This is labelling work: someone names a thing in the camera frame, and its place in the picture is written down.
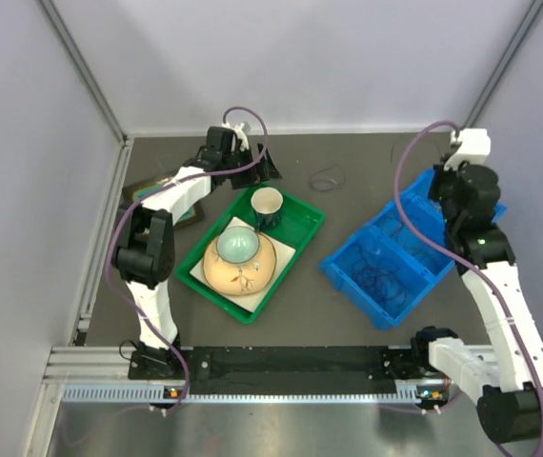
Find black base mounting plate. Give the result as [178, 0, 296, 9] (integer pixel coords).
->
[127, 344, 468, 395]

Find beige painted ceramic plate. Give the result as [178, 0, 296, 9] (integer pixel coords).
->
[202, 234, 277, 296]

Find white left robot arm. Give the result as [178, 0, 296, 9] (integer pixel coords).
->
[106, 123, 281, 378]

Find blue divided plastic bin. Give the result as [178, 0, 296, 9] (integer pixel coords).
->
[318, 169, 509, 332]

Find dark green white-lined mug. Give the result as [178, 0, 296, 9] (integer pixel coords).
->
[251, 187, 284, 231]

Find purple left arm hose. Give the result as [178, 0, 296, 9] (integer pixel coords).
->
[103, 106, 270, 416]

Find teal square ceramic plate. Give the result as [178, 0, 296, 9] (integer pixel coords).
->
[121, 171, 204, 229]

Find light blue ceramic bowl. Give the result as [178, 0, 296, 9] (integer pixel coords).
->
[216, 226, 260, 264]

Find aluminium frame rail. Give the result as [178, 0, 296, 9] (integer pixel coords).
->
[23, 345, 543, 457]

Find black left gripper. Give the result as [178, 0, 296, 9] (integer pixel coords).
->
[222, 141, 281, 189]

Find green plastic tray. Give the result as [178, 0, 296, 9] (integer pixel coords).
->
[174, 184, 325, 325]

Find short purple cable piece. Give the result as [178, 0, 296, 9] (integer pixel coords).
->
[309, 163, 348, 193]

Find purple right arm hose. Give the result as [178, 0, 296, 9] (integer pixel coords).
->
[392, 120, 543, 457]

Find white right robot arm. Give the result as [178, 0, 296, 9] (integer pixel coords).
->
[401, 127, 543, 455]

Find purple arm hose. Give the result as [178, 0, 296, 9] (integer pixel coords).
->
[392, 120, 543, 457]
[103, 106, 270, 416]

